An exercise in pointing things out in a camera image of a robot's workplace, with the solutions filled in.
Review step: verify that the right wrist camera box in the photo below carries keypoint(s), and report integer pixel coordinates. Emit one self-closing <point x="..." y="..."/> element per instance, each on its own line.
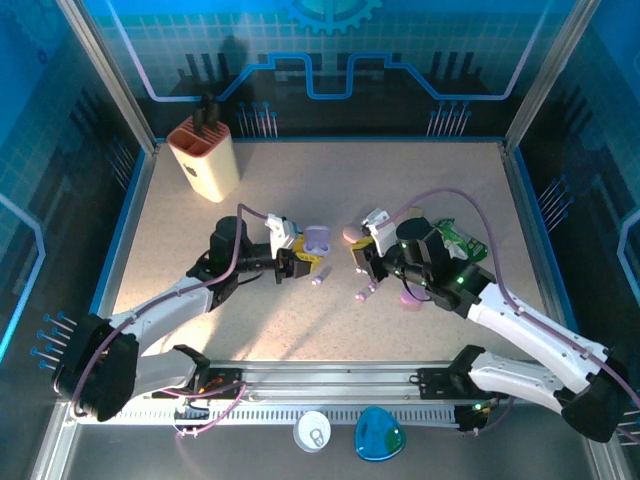
<point x="377" y="227"/>

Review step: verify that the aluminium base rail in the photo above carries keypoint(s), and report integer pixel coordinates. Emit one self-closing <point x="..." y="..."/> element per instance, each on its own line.
<point x="325" y="380"/>

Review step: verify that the blue dome device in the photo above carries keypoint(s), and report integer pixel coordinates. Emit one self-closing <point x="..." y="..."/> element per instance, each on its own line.
<point x="380" y="434"/>

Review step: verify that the beige knife block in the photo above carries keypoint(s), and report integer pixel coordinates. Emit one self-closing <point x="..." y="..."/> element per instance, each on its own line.
<point x="210" y="165"/>

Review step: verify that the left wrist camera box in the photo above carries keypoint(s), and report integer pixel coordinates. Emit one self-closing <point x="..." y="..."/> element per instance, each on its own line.
<point x="282" y="230"/>

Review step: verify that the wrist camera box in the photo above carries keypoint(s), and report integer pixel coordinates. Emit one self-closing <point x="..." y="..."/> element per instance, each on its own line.
<point x="282" y="230"/>
<point x="377" y="227"/>

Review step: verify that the aluminium frame post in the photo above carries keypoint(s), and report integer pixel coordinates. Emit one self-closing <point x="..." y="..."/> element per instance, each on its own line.
<point x="547" y="75"/>
<point x="112" y="80"/>

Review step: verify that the green snack packet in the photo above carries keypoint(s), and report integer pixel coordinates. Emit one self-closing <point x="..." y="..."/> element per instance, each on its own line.
<point x="465" y="245"/>

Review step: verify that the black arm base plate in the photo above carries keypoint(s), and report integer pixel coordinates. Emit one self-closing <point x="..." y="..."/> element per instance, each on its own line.
<point x="230" y="378"/>
<point x="435" y="385"/>

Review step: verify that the white pull-tab can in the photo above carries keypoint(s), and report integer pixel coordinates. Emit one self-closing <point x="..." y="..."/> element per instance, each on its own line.
<point x="312" y="431"/>

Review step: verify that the lavender earbud charging case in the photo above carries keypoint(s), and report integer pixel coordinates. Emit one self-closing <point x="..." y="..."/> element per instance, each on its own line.
<point x="318" y="235"/>

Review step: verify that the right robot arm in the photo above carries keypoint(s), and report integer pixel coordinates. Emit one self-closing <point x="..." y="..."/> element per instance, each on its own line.
<point x="530" y="325"/>

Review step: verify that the pink earbud charging case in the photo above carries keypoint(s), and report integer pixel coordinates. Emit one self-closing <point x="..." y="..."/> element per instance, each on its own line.
<point x="350" y="231"/>

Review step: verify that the aluminium side rail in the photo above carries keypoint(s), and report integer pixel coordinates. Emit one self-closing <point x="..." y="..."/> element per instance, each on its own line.
<point x="511" y="167"/>
<point x="149" y="167"/>

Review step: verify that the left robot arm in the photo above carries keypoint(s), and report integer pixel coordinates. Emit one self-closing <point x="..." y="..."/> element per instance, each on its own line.
<point x="100" y="370"/>

